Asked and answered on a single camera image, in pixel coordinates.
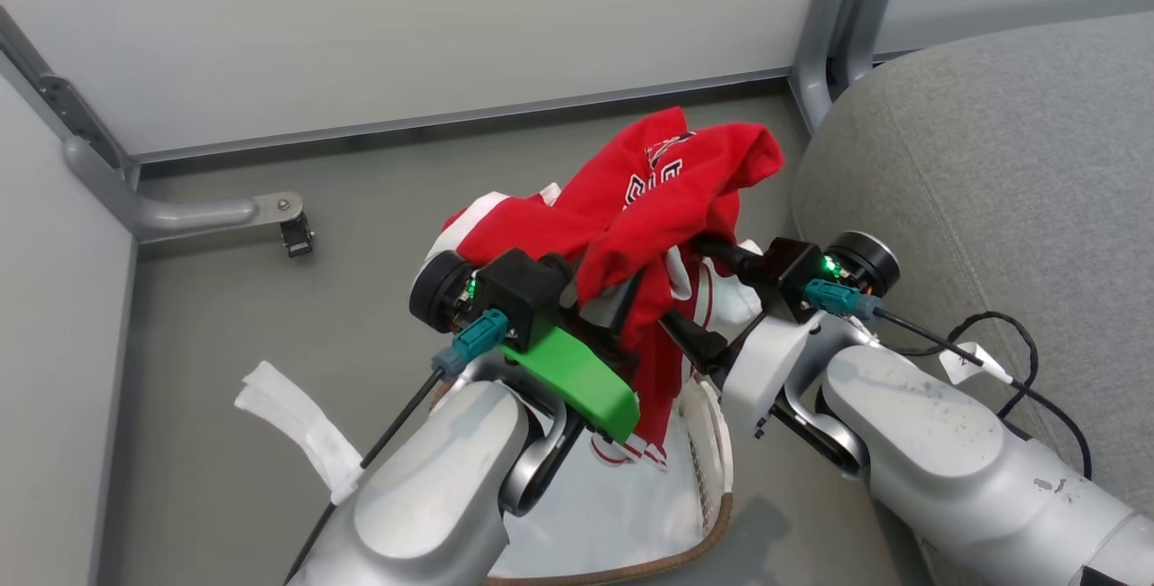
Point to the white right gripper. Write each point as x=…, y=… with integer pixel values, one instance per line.
x=766, y=370

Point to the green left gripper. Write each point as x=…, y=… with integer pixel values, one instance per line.
x=572, y=379

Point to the red jersey garment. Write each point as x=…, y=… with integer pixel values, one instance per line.
x=649, y=207

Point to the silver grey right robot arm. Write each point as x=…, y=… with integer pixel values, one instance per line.
x=929, y=442

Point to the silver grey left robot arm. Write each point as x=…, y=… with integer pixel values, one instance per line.
x=433, y=487

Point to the white fabric basket brown rim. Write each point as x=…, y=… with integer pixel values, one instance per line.
x=622, y=523

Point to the white garment with red trim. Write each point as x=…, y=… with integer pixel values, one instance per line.
x=717, y=302

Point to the black round right wrist cap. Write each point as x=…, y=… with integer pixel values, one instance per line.
x=867, y=260

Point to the black round wrist cap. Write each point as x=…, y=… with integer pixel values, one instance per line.
x=435, y=290
x=867, y=260

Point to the black round left wrist cap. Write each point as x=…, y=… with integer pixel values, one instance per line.
x=435, y=290

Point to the grey fabric sofa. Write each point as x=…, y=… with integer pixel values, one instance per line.
x=992, y=171

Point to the small black caster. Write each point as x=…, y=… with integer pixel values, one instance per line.
x=296, y=234

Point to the grey metal partition foot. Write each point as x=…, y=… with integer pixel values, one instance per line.
x=180, y=212

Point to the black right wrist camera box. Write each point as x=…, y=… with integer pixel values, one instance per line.
x=793, y=275

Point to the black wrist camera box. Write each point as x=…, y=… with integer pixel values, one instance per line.
x=523, y=288
x=793, y=275

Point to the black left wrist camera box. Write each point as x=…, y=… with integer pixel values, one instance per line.
x=523, y=288

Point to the grey metal partition post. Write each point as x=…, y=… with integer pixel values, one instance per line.
x=834, y=27

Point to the dark partition corner rail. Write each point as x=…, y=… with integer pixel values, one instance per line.
x=63, y=99

